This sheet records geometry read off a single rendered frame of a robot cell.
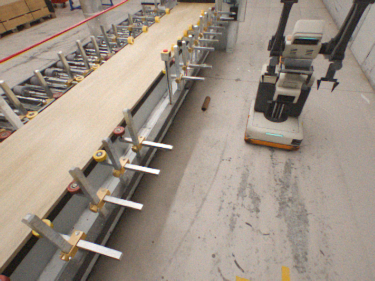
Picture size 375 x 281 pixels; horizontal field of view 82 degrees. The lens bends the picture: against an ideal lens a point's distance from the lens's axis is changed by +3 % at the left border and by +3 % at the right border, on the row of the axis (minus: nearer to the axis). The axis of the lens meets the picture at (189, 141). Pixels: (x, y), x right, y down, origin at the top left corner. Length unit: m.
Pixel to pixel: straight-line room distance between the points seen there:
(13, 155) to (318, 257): 2.40
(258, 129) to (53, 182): 2.04
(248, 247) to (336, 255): 0.70
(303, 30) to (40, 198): 2.15
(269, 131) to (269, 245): 1.20
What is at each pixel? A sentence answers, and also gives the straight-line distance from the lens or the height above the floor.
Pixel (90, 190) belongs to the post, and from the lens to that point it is 1.25.
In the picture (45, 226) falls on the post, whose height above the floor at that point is 1.08.
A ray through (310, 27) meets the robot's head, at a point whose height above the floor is 1.35.
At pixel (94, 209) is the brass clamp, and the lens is 1.35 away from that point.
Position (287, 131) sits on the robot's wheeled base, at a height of 0.28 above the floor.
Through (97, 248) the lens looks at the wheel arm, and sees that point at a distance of 1.27.
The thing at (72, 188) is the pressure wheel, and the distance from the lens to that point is 1.42.
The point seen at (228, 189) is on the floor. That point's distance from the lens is 2.30.
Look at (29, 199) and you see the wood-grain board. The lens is 1.51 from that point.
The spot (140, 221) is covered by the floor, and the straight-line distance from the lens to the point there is 2.19.
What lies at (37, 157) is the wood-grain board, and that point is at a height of 0.90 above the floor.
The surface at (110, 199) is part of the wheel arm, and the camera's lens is 1.35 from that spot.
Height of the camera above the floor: 1.93
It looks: 45 degrees down
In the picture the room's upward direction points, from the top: 3 degrees counter-clockwise
